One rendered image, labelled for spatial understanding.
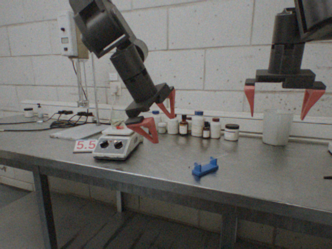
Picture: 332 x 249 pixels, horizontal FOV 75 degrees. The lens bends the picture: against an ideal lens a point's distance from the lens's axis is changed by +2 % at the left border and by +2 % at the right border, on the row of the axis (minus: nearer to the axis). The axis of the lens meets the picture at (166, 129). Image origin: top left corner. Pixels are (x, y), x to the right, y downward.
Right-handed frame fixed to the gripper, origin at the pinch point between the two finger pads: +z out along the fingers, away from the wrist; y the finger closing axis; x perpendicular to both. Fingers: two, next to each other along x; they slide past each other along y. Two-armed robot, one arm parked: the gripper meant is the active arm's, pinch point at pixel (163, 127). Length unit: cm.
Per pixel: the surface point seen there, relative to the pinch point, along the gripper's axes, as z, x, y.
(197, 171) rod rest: 23.0, -2.0, -6.6
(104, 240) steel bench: 74, -82, 4
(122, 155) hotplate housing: 13.9, -29.0, -5.5
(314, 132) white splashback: 55, 28, -62
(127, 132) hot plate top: 10.4, -31.5, -15.3
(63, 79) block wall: -11, -119, -63
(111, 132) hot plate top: 7.9, -37.3, -13.3
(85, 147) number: 10, -50, -7
